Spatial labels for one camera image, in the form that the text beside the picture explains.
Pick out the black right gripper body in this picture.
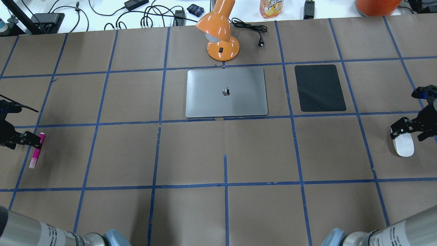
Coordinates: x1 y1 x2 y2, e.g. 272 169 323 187
411 85 437 130

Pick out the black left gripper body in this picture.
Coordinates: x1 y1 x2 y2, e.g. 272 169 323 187
0 99 22 150

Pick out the pink marker pen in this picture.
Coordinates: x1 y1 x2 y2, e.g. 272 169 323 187
29 132 45 169

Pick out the white computer mouse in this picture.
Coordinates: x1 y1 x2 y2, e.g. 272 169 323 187
392 133 414 157

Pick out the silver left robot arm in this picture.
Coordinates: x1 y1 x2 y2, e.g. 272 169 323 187
0 96 130 246

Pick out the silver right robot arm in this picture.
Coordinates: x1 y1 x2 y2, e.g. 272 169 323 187
322 85 437 246

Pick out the black mousepad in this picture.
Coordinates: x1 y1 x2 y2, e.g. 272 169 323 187
294 65 347 112

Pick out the orange round object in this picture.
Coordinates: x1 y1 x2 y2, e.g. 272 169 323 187
355 0 401 16

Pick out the black power adapter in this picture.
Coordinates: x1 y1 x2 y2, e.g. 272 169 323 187
124 0 149 11

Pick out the silver closed laptop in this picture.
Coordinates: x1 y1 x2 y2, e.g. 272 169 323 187
185 67 268 118

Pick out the orange drink bottle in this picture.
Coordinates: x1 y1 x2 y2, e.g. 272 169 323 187
259 0 284 19

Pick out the dark blue checkered pouch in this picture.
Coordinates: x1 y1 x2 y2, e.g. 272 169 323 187
187 4 205 17

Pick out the orange desk lamp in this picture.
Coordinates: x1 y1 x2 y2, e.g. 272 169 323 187
196 0 240 62

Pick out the black camera stand base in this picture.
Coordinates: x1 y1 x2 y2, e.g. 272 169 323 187
2 0 65 35

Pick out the black lamp power cord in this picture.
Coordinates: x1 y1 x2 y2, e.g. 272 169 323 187
231 17 268 48

